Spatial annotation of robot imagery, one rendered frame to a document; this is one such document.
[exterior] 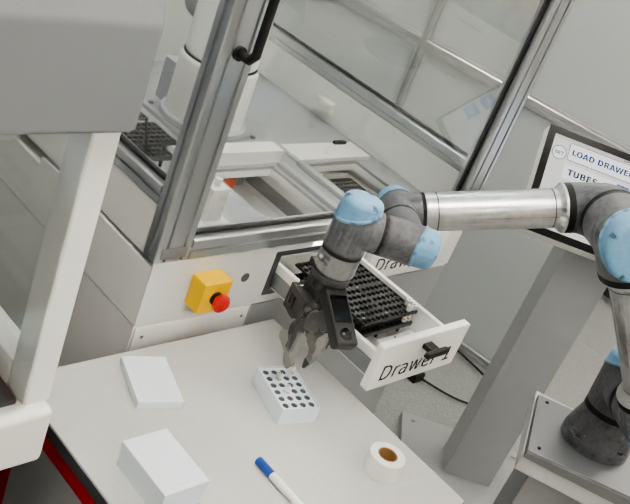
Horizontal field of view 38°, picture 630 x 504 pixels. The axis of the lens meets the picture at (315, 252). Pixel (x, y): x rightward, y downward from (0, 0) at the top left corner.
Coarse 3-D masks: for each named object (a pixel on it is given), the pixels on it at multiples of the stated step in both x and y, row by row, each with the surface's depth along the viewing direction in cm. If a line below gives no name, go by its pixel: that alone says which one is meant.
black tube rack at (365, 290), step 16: (304, 272) 197; (368, 272) 207; (352, 288) 198; (368, 288) 200; (384, 288) 203; (352, 304) 192; (368, 304) 194; (384, 304) 198; (400, 304) 199; (400, 320) 199; (368, 336) 191
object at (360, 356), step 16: (288, 256) 201; (304, 256) 205; (288, 272) 195; (272, 288) 199; (288, 288) 195; (416, 320) 203; (432, 320) 200; (384, 336) 198; (352, 352) 184; (368, 352) 182
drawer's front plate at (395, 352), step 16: (464, 320) 197; (416, 336) 184; (432, 336) 187; (448, 336) 193; (384, 352) 177; (400, 352) 182; (416, 352) 187; (368, 368) 180; (400, 368) 186; (416, 368) 191; (432, 368) 197; (368, 384) 180; (384, 384) 185
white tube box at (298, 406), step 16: (272, 368) 181; (288, 368) 183; (256, 384) 179; (272, 384) 177; (304, 384) 180; (272, 400) 174; (288, 400) 174; (304, 400) 176; (272, 416) 174; (288, 416) 172; (304, 416) 174
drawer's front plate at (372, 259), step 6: (444, 234) 235; (444, 240) 237; (366, 258) 219; (372, 258) 218; (378, 258) 219; (384, 258) 221; (372, 264) 219; (378, 264) 221; (384, 264) 223; (390, 264) 225; (402, 264) 229; (384, 270) 225; (390, 270) 227; (396, 270) 229; (402, 270) 231; (408, 270) 233
